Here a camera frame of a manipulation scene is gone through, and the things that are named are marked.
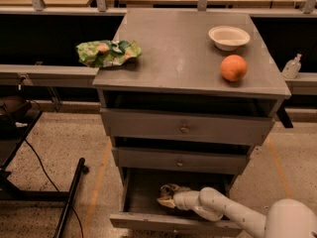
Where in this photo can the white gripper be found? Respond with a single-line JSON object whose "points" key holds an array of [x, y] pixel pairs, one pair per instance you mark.
{"points": [[180, 199]]}

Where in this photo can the orange soda can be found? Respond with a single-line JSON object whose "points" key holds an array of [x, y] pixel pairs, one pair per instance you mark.
{"points": [[168, 190]]}

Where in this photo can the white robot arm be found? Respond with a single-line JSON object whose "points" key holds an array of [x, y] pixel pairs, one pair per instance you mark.
{"points": [[286, 218]]}

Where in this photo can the grey bottom drawer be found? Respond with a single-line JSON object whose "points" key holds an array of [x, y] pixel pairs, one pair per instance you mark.
{"points": [[139, 209]]}

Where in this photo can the grey drawer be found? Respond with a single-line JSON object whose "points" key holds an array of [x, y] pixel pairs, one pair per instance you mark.
{"points": [[139, 209], [169, 160], [223, 129]]}

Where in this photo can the grey middle drawer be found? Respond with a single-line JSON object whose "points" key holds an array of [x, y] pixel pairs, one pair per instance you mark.
{"points": [[169, 160]]}

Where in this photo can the grey top drawer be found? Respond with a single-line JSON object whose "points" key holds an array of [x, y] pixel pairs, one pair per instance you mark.
{"points": [[223, 129]]}

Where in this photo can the grey wooden drawer cabinet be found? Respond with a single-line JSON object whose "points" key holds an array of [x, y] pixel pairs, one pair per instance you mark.
{"points": [[179, 71]]}

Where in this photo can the orange fruit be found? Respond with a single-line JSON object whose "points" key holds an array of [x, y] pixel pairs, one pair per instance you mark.
{"points": [[233, 68]]}

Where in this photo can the green chip bag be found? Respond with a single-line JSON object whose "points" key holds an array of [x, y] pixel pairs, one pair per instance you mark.
{"points": [[107, 53]]}

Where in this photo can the white paper bowl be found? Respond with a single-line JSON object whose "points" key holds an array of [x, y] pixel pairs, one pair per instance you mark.
{"points": [[228, 38]]}

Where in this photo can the clear sanitizer pump bottle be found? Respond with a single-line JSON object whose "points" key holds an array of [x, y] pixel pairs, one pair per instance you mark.
{"points": [[292, 67]]}

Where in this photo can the black metal stand frame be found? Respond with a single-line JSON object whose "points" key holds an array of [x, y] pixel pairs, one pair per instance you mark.
{"points": [[46, 161]]}

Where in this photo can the grey metal shelf rail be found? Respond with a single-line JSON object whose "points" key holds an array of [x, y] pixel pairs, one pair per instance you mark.
{"points": [[47, 75]]}

